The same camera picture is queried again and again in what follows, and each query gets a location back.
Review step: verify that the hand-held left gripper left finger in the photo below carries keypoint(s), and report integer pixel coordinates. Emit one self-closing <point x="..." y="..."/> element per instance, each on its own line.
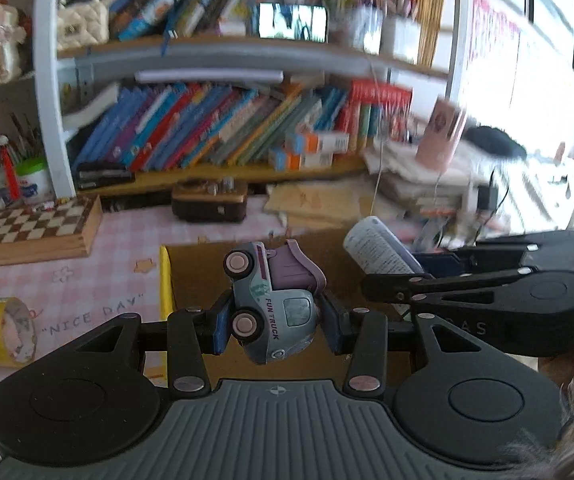
<point x="221" y="329"/>

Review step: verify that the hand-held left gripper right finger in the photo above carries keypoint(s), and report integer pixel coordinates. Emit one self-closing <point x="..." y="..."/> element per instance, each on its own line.
<point x="331" y="331"/>

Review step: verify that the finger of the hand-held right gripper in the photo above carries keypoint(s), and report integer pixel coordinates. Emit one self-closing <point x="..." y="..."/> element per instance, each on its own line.
<point x="442" y="262"/>
<point x="397" y="285"/>

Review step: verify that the white printed bottle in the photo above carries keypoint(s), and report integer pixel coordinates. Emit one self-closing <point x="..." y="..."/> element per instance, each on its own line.
<point x="377" y="247"/>

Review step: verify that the grey purple toy truck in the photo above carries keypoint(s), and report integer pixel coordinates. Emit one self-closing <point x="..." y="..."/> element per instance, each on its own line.
<point x="272" y="305"/>

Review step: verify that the yellow cardboard box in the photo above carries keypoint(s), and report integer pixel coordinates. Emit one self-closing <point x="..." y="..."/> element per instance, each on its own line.
<point x="192" y="272"/>

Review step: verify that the black charger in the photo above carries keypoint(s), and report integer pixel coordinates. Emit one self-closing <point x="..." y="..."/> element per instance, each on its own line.
<point x="488" y="197"/>

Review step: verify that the stack of papers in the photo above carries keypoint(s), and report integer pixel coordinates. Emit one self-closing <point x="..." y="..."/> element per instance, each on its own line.
<point x="417" y="180"/>

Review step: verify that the white striped cloth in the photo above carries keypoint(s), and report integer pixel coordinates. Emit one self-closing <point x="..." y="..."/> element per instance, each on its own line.
<point x="547" y="195"/>

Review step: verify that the brown paper sheets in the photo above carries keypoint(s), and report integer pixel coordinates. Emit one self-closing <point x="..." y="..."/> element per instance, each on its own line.
<point x="317" y="202"/>

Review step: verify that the pink checked tablecloth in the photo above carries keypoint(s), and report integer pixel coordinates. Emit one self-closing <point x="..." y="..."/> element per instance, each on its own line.
<point x="117" y="270"/>

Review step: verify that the dark brown wooden box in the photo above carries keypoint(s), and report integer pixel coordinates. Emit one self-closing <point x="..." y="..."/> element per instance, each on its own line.
<point x="209" y="205"/>

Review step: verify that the pink cylindrical desk device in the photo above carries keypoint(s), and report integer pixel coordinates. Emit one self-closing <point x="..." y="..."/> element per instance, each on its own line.
<point x="439" y="135"/>

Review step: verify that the black pouch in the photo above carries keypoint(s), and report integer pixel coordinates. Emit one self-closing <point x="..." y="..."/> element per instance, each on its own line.
<point x="494" y="141"/>

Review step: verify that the orange white small box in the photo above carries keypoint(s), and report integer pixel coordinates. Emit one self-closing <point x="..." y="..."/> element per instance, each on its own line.
<point x="297" y="160"/>
<point x="322" y="141"/>

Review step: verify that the row of colourful books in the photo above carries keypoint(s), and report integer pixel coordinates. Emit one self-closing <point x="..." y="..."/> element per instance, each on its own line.
<point x="217" y="120"/>

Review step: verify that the wooden chess board box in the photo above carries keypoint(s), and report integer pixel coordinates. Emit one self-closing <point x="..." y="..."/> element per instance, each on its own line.
<point x="27" y="232"/>

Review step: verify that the white jar green lid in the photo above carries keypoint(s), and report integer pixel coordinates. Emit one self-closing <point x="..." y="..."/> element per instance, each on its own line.
<point x="34" y="180"/>

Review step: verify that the red brush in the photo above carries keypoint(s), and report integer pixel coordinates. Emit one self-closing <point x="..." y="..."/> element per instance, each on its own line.
<point x="9" y="172"/>

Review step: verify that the white bookshelf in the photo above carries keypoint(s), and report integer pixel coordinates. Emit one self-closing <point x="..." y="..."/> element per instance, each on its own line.
<point x="52" y="110"/>

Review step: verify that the smartphone with lit screen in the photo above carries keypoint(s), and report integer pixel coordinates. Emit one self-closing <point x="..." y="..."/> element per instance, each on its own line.
<point x="292" y="22"/>

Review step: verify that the white quilted handbag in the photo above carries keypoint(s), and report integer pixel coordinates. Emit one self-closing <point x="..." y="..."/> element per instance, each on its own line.
<point x="82" y="20"/>

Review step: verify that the pink wall poster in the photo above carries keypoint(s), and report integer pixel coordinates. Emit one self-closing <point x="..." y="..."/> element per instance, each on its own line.
<point x="494" y="30"/>

